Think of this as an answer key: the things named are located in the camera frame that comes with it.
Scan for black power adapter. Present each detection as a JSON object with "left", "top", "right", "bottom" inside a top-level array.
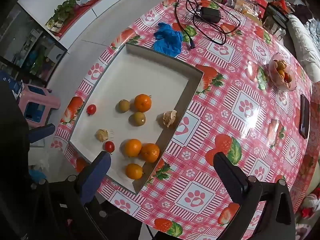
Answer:
[{"left": 200, "top": 7, "right": 222, "bottom": 23}]

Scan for sofa with pale cover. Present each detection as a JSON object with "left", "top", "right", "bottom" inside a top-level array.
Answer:
[{"left": 285, "top": 12, "right": 320, "bottom": 83}]

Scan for white shallow tray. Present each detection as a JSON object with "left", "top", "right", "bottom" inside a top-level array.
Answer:
[{"left": 68, "top": 42, "right": 204, "bottom": 195}]

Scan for blue rubber glove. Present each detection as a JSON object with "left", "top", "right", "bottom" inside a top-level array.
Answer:
[{"left": 153, "top": 22, "right": 184, "bottom": 57}]

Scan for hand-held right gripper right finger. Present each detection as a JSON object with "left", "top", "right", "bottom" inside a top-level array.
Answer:
[{"left": 213, "top": 152, "right": 297, "bottom": 240}]

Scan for pink plastic stool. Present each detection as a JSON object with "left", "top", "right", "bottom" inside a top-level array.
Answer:
[{"left": 17, "top": 84, "right": 61, "bottom": 130}]

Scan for white low cabinet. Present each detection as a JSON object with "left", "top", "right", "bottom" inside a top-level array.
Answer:
[{"left": 17, "top": 0, "right": 140, "bottom": 50}]

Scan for dark display cabinet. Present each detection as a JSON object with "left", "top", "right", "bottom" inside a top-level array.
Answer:
[{"left": 0, "top": 27, "right": 68, "bottom": 85}]

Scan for glass jar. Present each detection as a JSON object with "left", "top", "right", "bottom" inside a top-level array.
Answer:
[{"left": 261, "top": 1, "right": 290, "bottom": 40}]

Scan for brown round fruit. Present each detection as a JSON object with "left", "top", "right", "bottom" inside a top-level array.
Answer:
[
  {"left": 118, "top": 99, "right": 130, "bottom": 112},
  {"left": 129, "top": 112, "right": 146, "bottom": 127}
]

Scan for green potted plant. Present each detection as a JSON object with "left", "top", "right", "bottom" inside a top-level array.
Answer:
[{"left": 45, "top": 0, "right": 82, "bottom": 29}]

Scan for pile of kumquats and walnuts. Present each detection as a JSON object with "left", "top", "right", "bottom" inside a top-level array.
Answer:
[{"left": 273, "top": 59, "right": 292, "bottom": 84}]

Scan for black cable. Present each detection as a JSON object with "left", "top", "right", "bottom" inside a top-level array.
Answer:
[{"left": 174, "top": 0, "right": 242, "bottom": 49}]

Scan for orange mandarin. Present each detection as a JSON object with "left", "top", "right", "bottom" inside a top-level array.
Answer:
[
  {"left": 125, "top": 163, "right": 143, "bottom": 180},
  {"left": 134, "top": 94, "right": 152, "bottom": 112},
  {"left": 140, "top": 143, "right": 160, "bottom": 162},
  {"left": 124, "top": 139, "right": 142, "bottom": 157}
]

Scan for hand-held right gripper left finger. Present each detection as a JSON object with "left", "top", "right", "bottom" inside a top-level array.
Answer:
[{"left": 30, "top": 151, "right": 118, "bottom": 240}]

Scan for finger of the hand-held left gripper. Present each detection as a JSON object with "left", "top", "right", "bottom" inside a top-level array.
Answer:
[{"left": 29, "top": 123, "right": 56, "bottom": 144}]

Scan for walnut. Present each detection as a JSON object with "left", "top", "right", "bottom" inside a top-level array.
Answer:
[
  {"left": 162, "top": 110, "right": 177, "bottom": 128},
  {"left": 95, "top": 129, "right": 109, "bottom": 142}
]

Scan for dark smartphone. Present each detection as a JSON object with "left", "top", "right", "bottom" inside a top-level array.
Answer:
[{"left": 299, "top": 94, "right": 311, "bottom": 139}]

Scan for clear glass bowl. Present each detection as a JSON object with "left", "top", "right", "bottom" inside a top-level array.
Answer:
[{"left": 269, "top": 52, "right": 297, "bottom": 92}]

